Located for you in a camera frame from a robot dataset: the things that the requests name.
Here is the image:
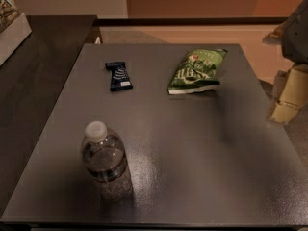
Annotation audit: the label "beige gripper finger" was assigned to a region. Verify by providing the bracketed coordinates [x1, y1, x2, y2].
[269, 103, 298, 124]

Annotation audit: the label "green jalapeno chip bag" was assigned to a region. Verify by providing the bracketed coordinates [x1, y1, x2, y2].
[167, 49, 228, 95]

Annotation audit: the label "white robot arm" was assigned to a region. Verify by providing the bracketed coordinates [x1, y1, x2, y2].
[269, 0, 308, 124]

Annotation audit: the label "clear plastic water bottle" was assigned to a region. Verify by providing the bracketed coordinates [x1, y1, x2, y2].
[81, 121, 133, 201]

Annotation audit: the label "dark blue snack bar wrapper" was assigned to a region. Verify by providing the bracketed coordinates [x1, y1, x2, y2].
[105, 62, 133, 91]

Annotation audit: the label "white box with snacks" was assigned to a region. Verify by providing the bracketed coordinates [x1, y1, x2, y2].
[0, 0, 32, 65]

